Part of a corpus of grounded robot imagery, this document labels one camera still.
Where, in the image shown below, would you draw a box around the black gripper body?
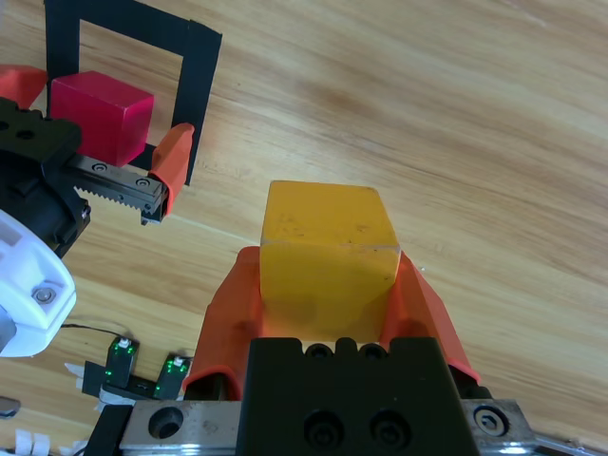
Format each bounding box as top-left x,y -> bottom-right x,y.
0,97 -> 170,260

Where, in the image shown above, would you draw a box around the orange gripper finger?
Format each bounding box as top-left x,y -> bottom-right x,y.
182,245 -> 267,401
379,250 -> 491,401
0,65 -> 48,111
150,122 -> 196,213

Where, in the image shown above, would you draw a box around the red wooden cube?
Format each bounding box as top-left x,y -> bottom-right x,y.
49,70 -> 156,168

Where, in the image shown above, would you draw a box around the yellow wooden cube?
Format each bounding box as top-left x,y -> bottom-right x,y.
259,180 -> 403,344

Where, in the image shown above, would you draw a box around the black tape square outline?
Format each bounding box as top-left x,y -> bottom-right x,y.
44,0 -> 223,187

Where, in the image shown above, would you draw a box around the black dongle with green lights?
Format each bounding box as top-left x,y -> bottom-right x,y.
152,354 -> 192,401
104,335 -> 141,389

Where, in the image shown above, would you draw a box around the black usb hub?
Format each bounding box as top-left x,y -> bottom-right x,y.
126,374 -> 161,399

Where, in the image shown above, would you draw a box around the grey cloth tape patch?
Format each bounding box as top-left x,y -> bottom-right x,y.
97,385 -> 137,410

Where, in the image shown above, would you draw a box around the short black tape strip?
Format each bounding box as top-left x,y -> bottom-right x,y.
81,359 -> 113,398

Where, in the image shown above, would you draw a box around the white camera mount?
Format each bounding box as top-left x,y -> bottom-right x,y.
0,207 -> 77,358

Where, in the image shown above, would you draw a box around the thin black wire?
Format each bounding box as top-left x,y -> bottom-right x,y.
61,323 -> 129,344

